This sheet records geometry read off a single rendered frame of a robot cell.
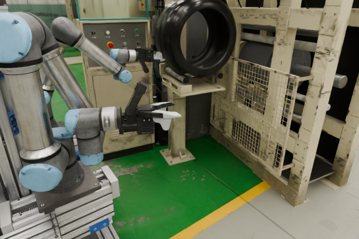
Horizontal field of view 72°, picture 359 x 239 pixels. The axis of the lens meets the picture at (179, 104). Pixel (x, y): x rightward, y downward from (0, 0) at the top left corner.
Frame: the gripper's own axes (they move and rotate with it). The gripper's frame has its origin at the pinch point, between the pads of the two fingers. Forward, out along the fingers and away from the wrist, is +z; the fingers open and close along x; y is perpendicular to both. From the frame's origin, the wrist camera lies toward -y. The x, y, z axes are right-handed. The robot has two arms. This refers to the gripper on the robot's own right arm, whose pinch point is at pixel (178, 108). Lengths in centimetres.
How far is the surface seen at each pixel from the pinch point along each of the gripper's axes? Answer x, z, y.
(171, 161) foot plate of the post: -129, 12, 87
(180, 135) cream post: -134, 23, 64
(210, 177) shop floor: -104, 43, 93
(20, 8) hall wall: -901, -401, -144
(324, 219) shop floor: -49, 108, 100
